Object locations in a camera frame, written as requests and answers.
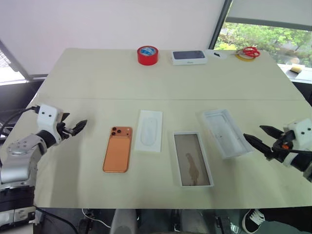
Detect white roller blind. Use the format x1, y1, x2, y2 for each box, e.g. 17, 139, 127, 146
226, 0, 312, 28

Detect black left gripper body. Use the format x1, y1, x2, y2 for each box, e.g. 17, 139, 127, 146
55, 120, 75, 140

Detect white box with dark top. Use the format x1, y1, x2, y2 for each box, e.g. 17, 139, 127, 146
170, 50, 209, 66

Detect red handled scissors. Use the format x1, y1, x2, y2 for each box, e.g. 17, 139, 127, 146
234, 46, 261, 59

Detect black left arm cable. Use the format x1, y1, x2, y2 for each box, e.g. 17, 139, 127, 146
0, 105, 41, 137

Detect grey rounded shape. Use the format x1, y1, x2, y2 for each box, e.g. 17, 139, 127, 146
110, 209, 137, 234

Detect red tape roll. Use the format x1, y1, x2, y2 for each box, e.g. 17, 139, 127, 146
136, 45, 159, 66

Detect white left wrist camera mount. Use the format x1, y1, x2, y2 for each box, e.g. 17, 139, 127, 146
36, 104, 64, 145

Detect grey side ledge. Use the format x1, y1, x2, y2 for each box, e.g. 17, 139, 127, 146
277, 62, 312, 83

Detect white floor cable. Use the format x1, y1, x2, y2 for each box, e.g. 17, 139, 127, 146
81, 208, 113, 224

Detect grey slanted beam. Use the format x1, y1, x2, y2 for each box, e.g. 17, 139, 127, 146
0, 39, 51, 85

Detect white open box base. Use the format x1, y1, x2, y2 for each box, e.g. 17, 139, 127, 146
202, 108, 254, 160

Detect black window frame post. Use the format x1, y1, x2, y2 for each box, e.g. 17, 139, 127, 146
206, 0, 234, 50

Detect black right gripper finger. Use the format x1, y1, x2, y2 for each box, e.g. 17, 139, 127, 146
243, 133, 273, 159
259, 125, 285, 140

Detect black white sneaker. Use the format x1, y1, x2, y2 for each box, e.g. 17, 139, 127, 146
241, 208, 266, 234

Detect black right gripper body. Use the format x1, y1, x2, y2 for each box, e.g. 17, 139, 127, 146
266, 130, 297, 164

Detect black floor cable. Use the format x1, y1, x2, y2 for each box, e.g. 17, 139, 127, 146
36, 209, 79, 234

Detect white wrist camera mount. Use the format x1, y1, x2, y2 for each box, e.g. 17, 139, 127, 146
282, 118, 312, 168
36, 104, 64, 145

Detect white phone box base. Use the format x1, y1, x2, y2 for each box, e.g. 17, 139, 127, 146
173, 131, 215, 188

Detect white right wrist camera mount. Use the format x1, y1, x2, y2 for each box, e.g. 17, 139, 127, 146
282, 118, 312, 168

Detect orange smartphone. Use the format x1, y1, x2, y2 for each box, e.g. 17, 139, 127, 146
102, 126, 134, 174

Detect white moulded paper insert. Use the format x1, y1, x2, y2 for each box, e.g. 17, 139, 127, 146
134, 109, 164, 154

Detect thin yellow tape ring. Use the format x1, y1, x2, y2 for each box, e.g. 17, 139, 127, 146
234, 54, 255, 62

